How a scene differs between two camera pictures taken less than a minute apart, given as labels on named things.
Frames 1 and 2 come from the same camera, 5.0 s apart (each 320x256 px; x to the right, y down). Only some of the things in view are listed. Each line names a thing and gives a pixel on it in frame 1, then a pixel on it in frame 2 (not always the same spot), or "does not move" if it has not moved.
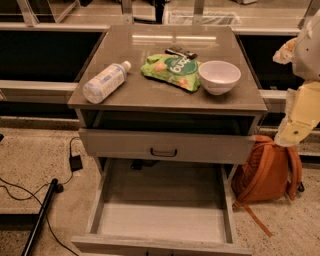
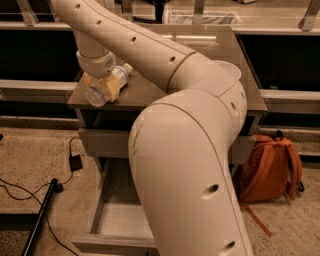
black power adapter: [75, 163] does not move
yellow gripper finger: [285, 54] to [113, 87]
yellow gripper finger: [294, 131] to [86, 79]
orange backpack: [275, 173] does not move
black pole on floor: [39, 217] does not move
